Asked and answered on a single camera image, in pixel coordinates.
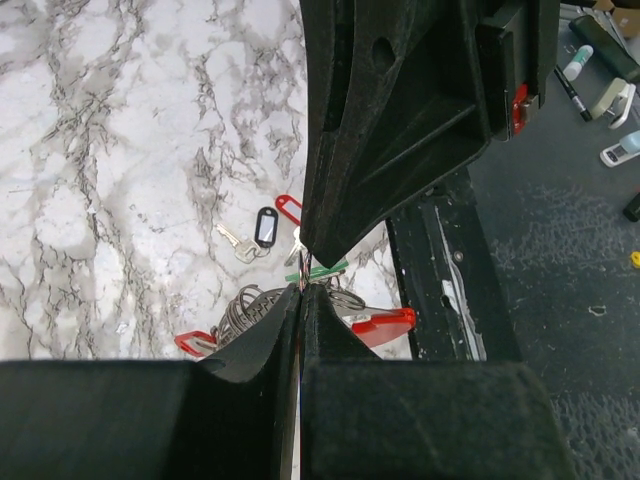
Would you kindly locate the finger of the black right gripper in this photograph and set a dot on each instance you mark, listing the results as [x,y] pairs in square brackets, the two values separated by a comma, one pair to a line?
[330,221]

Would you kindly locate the white glue bottle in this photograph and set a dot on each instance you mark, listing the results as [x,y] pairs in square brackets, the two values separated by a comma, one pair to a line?
[575,66]

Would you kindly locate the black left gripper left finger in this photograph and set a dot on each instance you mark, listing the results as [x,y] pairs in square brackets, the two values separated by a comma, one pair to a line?
[229,416]

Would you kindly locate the silver key with green tag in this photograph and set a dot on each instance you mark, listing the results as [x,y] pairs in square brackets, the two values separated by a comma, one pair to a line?
[299,258]

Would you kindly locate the white grey stapler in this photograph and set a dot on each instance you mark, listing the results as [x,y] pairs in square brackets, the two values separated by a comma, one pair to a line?
[614,103]

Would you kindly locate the black marker pen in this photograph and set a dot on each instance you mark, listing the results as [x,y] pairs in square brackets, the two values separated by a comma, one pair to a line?
[573,95]

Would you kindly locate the red tag with key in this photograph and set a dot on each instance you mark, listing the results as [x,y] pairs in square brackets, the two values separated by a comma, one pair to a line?
[290,207]

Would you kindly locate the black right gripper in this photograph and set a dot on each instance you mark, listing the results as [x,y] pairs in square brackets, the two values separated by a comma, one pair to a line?
[422,105]

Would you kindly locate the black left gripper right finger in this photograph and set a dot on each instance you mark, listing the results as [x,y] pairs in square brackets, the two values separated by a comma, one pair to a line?
[366,418]

